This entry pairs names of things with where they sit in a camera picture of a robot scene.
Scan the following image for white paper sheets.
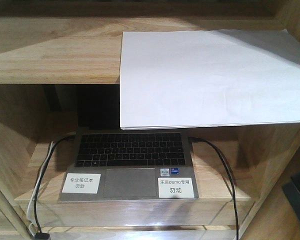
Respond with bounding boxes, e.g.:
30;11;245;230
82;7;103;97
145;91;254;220
119;29;300;130

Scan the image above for white label left sticker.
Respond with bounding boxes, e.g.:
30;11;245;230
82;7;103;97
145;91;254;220
61;173;101;194

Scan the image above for white label sticker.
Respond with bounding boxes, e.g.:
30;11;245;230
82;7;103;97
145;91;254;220
61;173;101;194
158;177;195;199

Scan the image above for black usb hub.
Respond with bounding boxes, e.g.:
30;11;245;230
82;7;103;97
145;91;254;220
34;232;51;240

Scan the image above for silver laptop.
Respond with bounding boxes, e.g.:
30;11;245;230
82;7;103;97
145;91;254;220
59;84;199;203

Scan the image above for black cable left of laptop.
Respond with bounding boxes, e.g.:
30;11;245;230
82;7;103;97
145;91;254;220
32;135;76;235

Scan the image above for white cable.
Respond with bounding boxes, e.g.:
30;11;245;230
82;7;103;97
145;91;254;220
26;139;56;233

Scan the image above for black cable of laptop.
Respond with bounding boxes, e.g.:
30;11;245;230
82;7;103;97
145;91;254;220
32;135;76;235
188;136;240;240

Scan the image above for white label right sticker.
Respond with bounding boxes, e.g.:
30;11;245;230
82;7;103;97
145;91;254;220
158;177;195;199

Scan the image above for black cable right of laptop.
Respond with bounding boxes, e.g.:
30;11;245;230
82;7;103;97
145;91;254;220
188;136;240;240

